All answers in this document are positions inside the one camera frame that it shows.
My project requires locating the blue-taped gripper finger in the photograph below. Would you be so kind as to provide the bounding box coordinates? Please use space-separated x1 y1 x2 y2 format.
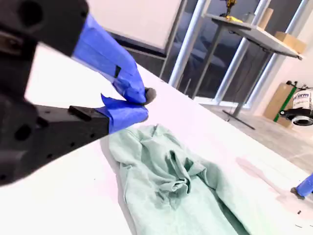
290 172 313 200

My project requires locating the gripper finger blue tape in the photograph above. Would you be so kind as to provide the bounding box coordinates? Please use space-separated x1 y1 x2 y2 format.
0 0 157 106
34 93 149 169

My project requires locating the pale green T-shirt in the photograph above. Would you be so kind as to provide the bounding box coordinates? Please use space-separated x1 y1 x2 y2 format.
107 123 252 235

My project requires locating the white whiteboard on stand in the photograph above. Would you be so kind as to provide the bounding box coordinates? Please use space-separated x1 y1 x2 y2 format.
85 0 190 79

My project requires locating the silver window pillar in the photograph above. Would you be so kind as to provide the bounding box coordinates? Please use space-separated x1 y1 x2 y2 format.
214 0 272 102
246 0 310 106
168 0 208 88

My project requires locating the cardboard box with green strip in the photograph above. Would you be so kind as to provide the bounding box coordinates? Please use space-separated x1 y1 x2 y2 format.
263 82 298 128

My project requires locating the white bucket with printed label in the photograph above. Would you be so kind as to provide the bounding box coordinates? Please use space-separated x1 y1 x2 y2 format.
292 88 313 110

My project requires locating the yellow and black drill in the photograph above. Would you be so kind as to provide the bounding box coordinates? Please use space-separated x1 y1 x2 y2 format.
219 0 237 18

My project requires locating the flat yellow object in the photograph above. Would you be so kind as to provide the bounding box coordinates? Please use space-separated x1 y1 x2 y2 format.
224 15 244 24

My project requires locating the cardboard box on desk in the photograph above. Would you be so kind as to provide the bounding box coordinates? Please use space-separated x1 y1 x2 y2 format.
273 31 308 55

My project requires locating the grey mug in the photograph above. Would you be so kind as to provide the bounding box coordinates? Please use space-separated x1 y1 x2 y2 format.
242 12 256 24

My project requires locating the grey desk with metal legs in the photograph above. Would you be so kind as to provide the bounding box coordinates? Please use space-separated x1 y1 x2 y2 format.
192 12 304 130

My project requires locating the cardboard tube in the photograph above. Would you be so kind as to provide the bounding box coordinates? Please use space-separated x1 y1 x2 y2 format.
258 7 274 29

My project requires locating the black ring lamp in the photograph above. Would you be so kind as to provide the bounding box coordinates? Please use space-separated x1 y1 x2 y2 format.
279 107 313 126

